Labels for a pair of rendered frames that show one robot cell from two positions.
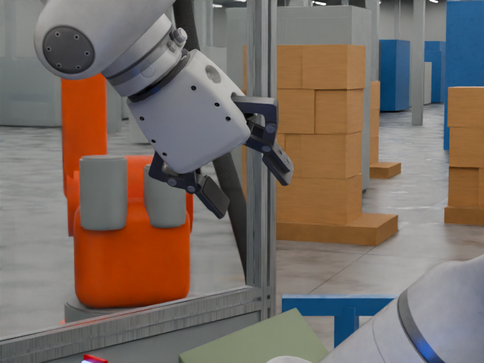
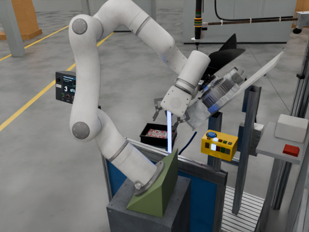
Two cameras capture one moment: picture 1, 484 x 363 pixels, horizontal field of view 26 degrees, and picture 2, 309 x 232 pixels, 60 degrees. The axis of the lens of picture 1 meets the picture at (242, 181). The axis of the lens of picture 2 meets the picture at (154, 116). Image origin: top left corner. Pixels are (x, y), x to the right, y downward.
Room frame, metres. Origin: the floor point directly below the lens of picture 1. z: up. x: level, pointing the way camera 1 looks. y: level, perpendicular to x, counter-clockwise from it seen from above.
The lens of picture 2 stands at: (1.98, -0.23, 1.84)
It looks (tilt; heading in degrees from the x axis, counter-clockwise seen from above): 29 degrees down; 168
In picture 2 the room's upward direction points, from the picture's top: 3 degrees counter-clockwise
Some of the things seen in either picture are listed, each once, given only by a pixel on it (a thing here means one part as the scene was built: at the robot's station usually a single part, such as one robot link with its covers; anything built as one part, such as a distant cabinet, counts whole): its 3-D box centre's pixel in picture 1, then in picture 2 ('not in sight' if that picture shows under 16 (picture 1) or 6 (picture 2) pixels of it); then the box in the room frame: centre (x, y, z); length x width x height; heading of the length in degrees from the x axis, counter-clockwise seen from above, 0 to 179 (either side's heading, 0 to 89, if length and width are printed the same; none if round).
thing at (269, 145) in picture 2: not in sight; (282, 140); (0.80, 0.82, 0.84); 0.36 x 0.24 x 0.03; 136
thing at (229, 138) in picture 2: not in sight; (219, 145); (0.96, 0.31, 1.02); 0.16 x 0.10 x 0.11; 46
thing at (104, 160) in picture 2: not in sight; (109, 182); (0.38, -0.28, 0.39); 0.04 x 0.04 x 0.78; 46
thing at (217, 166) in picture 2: not in sight; (217, 161); (0.96, 0.31, 0.92); 0.03 x 0.03 x 0.12; 46
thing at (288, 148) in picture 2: not in sight; (291, 150); (0.92, 0.79, 0.87); 0.08 x 0.08 x 0.02; 44
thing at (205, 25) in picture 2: not in sight; (199, 31); (0.50, 0.36, 1.49); 0.09 x 0.07 x 0.10; 81
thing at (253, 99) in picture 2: not in sight; (243, 162); (0.63, 0.68, 0.57); 0.09 x 0.04 x 1.15; 136
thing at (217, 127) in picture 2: not in sight; (211, 165); (0.47, 0.52, 0.45); 0.09 x 0.04 x 0.91; 136
